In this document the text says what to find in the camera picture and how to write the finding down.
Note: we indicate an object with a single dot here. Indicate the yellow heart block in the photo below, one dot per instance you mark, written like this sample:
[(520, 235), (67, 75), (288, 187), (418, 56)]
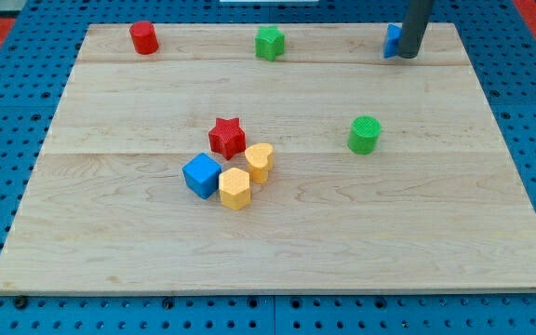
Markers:
[(260, 161)]

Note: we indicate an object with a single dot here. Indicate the yellow hexagon block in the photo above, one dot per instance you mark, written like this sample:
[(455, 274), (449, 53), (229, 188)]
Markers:
[(234, 188)]

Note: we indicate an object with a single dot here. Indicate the blue triangular block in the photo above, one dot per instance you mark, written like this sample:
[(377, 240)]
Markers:
[(391, 41)]

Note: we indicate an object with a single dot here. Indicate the green cylinder block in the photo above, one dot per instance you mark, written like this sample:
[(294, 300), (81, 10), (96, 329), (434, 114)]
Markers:
[(364, 134)]

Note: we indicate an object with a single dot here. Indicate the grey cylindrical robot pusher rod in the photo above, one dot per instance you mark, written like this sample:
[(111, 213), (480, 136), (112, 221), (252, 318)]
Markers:
[(413, 28)]

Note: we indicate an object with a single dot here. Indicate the red cylinder block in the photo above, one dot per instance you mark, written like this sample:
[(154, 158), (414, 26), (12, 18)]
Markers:
[(143, 37)]

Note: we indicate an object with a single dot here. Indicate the red star block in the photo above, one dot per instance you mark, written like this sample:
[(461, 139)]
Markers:
[(227, 137)]

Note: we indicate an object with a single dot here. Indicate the light wooden board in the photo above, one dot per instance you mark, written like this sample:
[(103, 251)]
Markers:
[(437, 208)]

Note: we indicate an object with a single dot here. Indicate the blue cube block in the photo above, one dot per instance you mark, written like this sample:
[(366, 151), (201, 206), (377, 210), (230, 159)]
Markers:
[(201, 175)]

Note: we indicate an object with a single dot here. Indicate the green star block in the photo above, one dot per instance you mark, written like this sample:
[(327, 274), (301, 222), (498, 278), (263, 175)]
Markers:
[(269, 43)]

